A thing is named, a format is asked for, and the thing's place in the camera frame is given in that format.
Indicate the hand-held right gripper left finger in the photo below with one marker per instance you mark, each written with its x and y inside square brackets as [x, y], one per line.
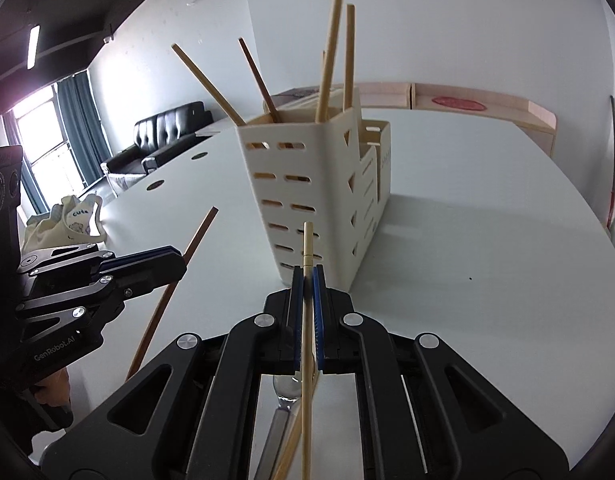
[297, 310]

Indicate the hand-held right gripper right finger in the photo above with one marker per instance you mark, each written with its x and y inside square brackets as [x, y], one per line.
[317, 310]

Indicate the light wooden bench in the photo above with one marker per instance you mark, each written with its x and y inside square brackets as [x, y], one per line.
[487, 105]

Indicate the bright window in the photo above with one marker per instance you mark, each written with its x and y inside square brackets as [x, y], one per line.
[37, 130]

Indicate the dark brown chopstick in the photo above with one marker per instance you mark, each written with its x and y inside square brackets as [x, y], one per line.
[200, 232]
[260, 80]

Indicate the black leather sofa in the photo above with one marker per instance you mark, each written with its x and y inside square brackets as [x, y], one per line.
[162, 127]

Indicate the long ceiling light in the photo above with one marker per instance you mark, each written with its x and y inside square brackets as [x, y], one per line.
[33, 46]

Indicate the brown round table grommet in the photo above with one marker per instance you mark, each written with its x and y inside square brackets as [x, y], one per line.
[156, 185]
[200, 156]

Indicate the person's left hand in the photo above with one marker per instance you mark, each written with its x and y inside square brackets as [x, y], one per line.
[54, 392]

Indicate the cream slotted utensil holder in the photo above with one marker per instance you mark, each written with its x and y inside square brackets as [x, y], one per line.
[312, 185]

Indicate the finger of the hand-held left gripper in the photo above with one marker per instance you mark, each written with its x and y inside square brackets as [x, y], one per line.
[137, 258]
[152, 277]

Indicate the cream canvas tote bag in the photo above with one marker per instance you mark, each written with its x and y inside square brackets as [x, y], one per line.
[67, 222]

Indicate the metal spoon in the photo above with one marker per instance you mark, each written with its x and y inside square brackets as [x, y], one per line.
[280, 435]

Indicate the teal curtain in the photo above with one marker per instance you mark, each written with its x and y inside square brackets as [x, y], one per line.
[82, 125]

